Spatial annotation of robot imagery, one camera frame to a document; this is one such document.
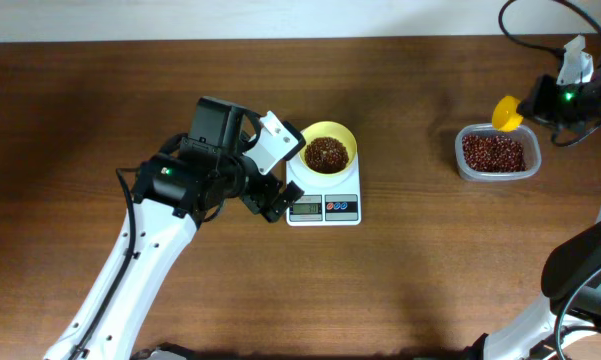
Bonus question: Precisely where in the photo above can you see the yellow plastic bowl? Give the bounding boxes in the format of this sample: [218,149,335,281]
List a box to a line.
[298,121,357,177]

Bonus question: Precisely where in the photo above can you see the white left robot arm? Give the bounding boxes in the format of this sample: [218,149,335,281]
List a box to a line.
[45,97,306,359]

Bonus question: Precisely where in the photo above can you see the yellow plastic scoop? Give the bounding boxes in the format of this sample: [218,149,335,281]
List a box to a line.
[491,95,524,132]

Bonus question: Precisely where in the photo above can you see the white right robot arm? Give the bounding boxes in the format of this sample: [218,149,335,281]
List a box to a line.
[461,37,601,360]

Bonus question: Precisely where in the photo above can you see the red adzuki beans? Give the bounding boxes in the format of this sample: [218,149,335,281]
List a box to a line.
[461,135,527,173]

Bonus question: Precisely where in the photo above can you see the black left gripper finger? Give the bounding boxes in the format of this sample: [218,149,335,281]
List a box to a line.
[264,181,304,223]
[283,121,306,150]

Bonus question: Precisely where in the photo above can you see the clear plastic container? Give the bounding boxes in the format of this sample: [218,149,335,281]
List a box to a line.
[455,124,542,182]

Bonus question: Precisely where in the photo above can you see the white digital kitchen scale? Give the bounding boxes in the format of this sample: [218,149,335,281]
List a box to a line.
[286,155,362,227]

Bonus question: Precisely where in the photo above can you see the red beans in bowl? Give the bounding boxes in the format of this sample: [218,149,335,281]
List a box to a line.
[304,137,349,174]

